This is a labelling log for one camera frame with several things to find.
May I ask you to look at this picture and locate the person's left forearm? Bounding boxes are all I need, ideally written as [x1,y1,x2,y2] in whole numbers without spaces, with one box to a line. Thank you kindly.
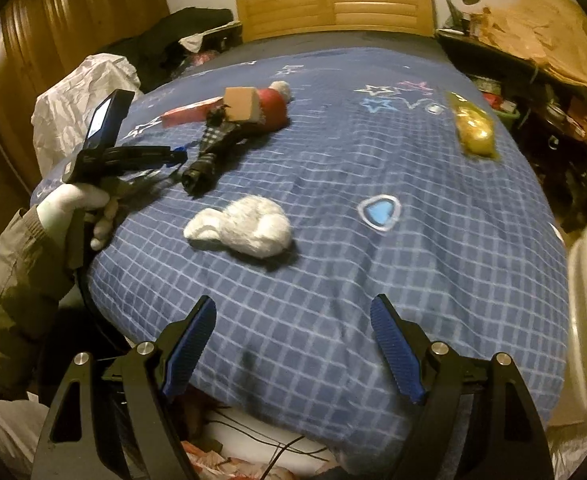
[0,205,82,396]

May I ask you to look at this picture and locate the black clothing pile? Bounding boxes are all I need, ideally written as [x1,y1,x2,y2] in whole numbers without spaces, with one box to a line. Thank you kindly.
[96,7,244,93]

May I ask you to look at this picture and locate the wooden wardrobe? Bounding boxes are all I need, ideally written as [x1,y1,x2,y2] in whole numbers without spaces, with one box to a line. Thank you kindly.
[0,0,169,201]

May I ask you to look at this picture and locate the person's left hand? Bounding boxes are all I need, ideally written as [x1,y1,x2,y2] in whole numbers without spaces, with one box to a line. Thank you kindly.
[38,182,120,252]

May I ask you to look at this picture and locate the red patterned cloth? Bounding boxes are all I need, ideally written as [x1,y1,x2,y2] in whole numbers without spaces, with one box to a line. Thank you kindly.
[181,440,334,480]

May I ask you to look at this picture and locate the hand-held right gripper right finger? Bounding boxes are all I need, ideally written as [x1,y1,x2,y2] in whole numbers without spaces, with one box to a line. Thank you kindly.
[370,294,557,480]

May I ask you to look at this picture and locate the black plaid cloth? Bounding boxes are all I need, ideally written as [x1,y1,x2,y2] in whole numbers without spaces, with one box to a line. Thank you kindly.
[181,105,254,196]

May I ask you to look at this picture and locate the wooden bed headboard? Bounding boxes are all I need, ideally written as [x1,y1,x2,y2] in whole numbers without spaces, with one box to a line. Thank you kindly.
[235,0,435,43]

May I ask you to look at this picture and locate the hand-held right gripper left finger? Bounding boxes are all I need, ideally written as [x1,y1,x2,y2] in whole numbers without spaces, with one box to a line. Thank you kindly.
[32,295,218,480]

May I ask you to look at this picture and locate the thin black floor cable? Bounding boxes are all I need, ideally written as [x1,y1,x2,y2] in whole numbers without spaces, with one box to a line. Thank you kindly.
[204,405,329,471]

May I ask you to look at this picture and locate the dark desk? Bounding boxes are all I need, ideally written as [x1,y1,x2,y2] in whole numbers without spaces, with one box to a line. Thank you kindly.
[436,27,587,161]

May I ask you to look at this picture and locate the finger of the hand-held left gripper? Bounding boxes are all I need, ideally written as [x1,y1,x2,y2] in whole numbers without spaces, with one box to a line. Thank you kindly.
[104,145,188,167]
[122,169,187,199]

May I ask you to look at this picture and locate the red long carton box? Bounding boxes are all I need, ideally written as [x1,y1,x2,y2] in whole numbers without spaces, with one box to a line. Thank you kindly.
[161,101,224,128]

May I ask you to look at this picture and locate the dark grey bed sheet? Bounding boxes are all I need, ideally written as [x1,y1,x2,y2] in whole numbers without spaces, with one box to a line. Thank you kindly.
[208,30,469,76]

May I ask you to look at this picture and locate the red round toy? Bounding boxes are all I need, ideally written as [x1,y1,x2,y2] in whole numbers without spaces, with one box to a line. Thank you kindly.
[254,87,290,132]

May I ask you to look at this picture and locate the yellow snack packet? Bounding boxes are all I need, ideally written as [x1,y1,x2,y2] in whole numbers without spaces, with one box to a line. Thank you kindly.
[446,91,501,161]

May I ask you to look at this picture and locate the crumpled brown paper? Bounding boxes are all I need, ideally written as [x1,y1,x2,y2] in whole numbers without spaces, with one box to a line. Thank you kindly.
[481,0,587,106]

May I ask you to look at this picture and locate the blue printed checked blanket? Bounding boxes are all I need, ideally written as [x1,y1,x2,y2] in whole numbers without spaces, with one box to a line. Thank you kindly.
[31,47,571,461]

